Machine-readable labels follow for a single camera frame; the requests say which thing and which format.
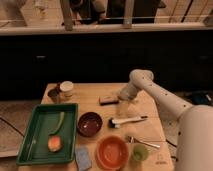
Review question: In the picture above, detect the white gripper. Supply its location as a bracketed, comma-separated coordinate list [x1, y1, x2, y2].
[118, 82, 139, 116]

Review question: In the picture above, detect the black whiteboard eraser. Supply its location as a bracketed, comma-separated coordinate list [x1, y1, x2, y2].
[99, 96, 119, 105]

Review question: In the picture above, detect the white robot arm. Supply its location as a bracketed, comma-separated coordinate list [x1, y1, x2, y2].
[118, 69, 213, 171]

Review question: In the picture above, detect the purple bowl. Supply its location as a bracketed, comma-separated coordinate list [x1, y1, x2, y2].
[77, 112, 103, 137]

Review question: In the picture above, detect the orange bowl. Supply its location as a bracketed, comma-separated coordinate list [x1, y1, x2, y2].
[95, 136, 129, 170]

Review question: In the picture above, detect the silver fork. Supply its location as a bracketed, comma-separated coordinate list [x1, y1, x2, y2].
[126, 135, 160, 149]

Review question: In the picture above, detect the green cup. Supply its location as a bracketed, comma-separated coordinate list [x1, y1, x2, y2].
[132, 144, 149, 162]

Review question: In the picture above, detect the white lidded jar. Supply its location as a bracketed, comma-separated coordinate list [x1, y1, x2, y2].
[59, 81, 74, 100]

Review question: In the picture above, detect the blue sponge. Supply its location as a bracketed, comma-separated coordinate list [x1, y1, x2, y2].
[75, 146, 92, 171]

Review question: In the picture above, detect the dark metal cup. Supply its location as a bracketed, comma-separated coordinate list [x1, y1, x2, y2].
[47, 88, 60, 103]

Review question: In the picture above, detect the orange peach fruit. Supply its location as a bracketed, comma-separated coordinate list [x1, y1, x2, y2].
[48, 136, 62, 152]

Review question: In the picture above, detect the green plastic tray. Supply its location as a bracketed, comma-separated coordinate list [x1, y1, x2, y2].
[16, 103, 78, 166]

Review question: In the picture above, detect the white handled brush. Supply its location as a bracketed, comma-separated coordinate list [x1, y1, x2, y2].
[108, 116, 147, 128]

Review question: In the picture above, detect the black cable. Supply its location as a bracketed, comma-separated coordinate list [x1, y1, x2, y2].
[165, 138, 178, 161]

